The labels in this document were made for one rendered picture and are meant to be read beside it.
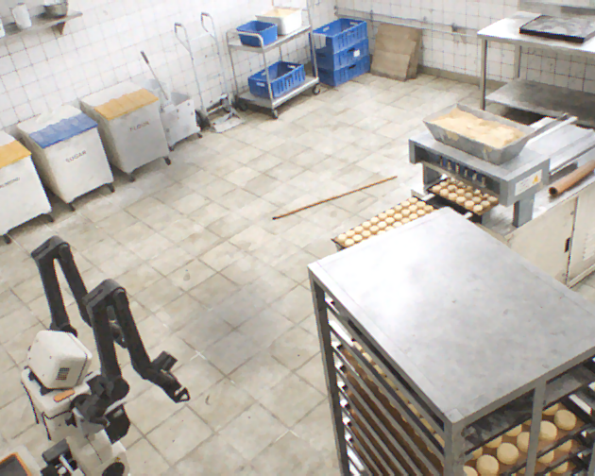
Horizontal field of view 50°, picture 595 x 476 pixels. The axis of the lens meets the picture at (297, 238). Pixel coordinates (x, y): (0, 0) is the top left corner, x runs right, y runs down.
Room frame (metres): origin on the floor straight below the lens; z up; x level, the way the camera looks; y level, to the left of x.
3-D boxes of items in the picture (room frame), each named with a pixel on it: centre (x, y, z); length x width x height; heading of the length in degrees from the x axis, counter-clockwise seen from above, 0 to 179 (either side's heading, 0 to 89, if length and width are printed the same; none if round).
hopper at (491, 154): (3.04, -1.05, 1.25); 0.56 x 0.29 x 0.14; 30
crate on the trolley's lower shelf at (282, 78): (6.93, -0.07, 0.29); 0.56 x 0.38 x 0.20; 135
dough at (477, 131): (3.04, -1.05, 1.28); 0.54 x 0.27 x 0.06; 30
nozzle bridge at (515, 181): (3.04, -1.05, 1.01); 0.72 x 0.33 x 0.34; 30
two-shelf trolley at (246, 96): (6.93, -0.07, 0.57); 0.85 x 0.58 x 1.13; 134
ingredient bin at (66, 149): (5.51, 2.00, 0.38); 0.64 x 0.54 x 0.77; 36
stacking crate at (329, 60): (7.44, -0.87, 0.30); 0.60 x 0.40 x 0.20; 127
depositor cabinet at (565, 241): (3.27, -1.46, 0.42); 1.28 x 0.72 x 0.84; 120
